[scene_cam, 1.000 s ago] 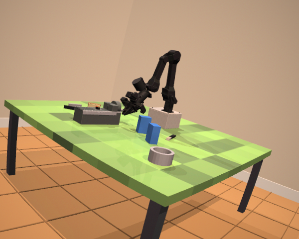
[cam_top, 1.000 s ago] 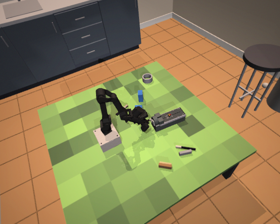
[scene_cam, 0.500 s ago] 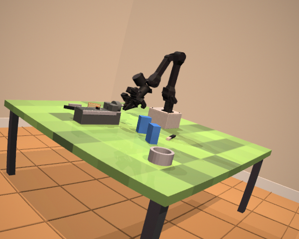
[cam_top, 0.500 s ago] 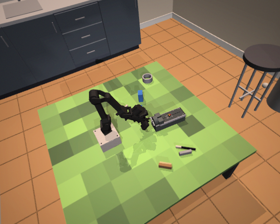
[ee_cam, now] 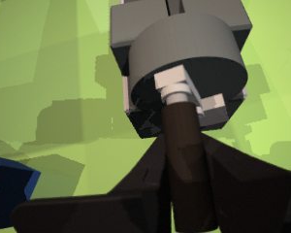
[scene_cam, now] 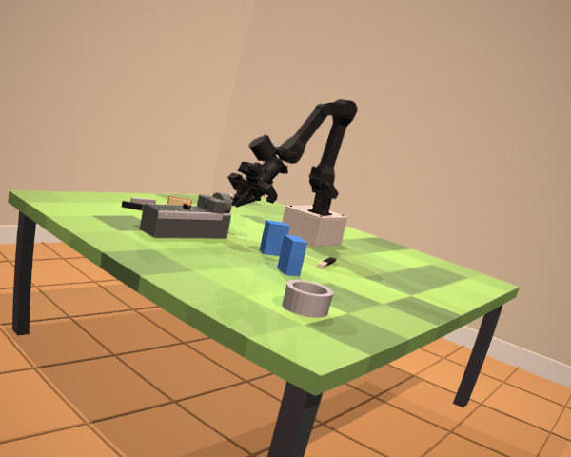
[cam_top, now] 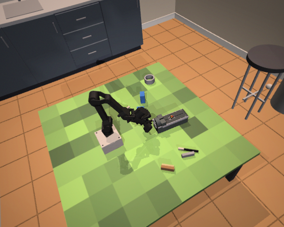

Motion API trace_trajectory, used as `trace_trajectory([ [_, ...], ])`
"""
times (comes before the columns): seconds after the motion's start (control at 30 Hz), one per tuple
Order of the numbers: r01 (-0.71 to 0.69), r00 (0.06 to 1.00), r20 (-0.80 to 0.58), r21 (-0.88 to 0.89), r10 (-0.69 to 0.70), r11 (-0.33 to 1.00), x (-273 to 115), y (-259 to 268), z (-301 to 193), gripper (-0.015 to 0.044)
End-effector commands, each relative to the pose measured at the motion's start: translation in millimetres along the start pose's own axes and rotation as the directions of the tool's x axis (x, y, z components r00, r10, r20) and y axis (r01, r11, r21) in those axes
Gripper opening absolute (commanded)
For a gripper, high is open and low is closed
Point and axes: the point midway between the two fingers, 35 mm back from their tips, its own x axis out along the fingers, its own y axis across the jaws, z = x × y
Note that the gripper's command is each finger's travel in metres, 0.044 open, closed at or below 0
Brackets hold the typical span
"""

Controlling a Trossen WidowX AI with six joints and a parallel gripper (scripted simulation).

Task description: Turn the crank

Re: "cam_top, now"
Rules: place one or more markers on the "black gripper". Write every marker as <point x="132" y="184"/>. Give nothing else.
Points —
<point x="147" y="124"/>

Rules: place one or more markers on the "grey hollow cylinder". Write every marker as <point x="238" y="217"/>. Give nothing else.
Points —
<point x="149" y="82"/>

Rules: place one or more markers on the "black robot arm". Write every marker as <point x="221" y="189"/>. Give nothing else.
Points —
<point x="107" y="121"/>

